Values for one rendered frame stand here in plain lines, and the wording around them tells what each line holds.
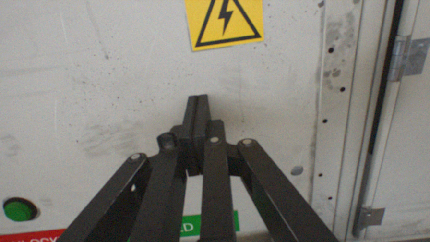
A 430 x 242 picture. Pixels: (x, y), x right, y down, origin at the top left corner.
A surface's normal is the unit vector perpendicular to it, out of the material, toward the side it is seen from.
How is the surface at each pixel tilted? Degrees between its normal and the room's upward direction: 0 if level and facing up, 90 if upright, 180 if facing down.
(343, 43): 90
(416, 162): 90
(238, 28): 90
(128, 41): 90
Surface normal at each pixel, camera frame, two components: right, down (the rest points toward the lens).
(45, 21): 0.01, 0.46
